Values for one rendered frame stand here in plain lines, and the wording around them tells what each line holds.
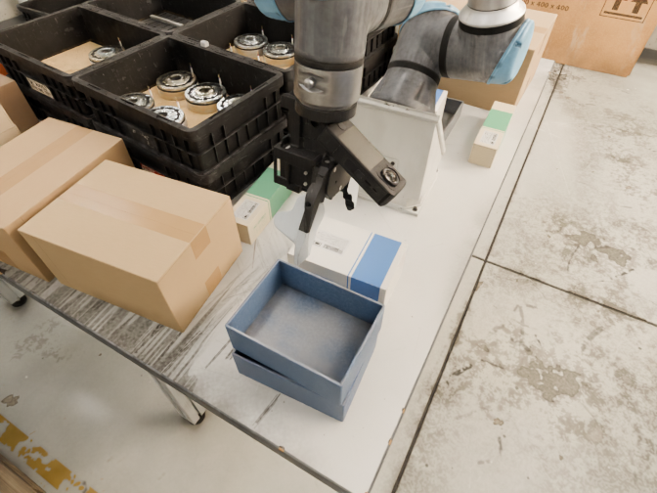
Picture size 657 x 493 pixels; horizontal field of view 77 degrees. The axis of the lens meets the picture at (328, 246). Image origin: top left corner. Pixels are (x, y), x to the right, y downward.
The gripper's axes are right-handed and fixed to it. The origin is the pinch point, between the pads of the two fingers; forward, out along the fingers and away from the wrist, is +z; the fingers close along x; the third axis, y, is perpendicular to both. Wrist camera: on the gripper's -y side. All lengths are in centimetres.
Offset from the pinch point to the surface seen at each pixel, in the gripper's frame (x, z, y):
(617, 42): -323, 31, -42
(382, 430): 8.7, 25.8, -17.0
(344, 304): -1.9, 14.7, -3.0
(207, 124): -15.5, -0.5, 37.3
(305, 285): -1.5, 14.1, 4.6
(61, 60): -31, 7, 110
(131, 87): -27, 5, 75
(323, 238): -13.5, 13.6, 8.2
